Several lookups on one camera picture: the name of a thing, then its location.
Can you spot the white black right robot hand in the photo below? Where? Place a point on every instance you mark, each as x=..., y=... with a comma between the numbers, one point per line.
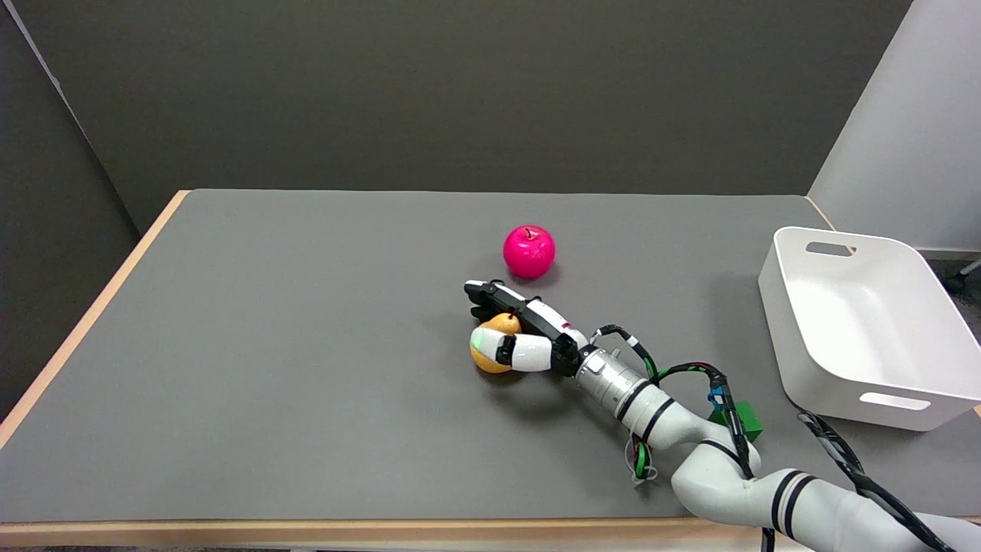
x=548, y=326

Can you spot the yellow pear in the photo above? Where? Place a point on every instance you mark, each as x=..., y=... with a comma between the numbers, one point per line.
x=487, y=360

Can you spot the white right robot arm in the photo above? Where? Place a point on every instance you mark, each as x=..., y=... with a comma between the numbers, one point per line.
x=720, y=475

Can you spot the red apple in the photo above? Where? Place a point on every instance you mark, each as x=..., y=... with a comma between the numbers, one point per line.
x=529, y=253

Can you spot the green cube block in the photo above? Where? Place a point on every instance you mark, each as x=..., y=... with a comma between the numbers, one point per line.
x=751, y=422

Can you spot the grey table mat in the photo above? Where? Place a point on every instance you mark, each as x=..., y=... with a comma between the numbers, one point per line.
x=306, y=345

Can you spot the white plastic bin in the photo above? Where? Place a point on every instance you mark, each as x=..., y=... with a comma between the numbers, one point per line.
x=866, y=322

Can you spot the white partition panel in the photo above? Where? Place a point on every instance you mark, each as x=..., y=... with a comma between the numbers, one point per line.
x=920, y=115

